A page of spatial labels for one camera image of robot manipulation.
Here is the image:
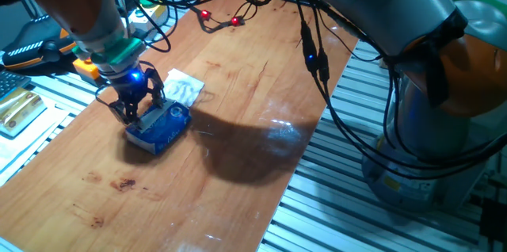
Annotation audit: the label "black computer keyboard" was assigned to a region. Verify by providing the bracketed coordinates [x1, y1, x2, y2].
[0, 70, 32, 101]

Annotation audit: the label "blue tissue pack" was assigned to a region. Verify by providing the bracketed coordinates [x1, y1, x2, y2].
[124, 97, 193, 155]

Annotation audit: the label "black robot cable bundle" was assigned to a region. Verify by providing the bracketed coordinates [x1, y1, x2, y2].
[94, 0, 507, 181]

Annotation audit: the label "grey box small green button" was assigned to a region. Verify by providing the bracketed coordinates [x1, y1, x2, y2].
[128, 6, 170, 40]

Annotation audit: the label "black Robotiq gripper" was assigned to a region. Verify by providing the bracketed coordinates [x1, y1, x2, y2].
[106, 65, 166, 126]

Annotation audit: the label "green mushroom button yellow base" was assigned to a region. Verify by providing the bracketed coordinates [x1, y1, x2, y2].
[138, 0, 168, 19]

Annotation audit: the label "yellow emergency stop box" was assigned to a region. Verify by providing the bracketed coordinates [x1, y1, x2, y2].
[72, 56, 102, 88]

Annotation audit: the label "golden snack packet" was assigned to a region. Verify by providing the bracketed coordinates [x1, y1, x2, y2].
[0, 87, 48, 139]

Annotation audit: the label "glossy wooden board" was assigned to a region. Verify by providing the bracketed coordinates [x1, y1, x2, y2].
[0, 0, 360, 252]

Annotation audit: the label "orange black teach pendant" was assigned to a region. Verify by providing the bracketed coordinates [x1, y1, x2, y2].
[2, 14, 78, 71]

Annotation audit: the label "white paper sheets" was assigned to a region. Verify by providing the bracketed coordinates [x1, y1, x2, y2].
[0, 97, 76, 185]

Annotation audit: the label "flat white loose napkin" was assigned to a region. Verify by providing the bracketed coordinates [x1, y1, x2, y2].
[162, 67, 206, 109]

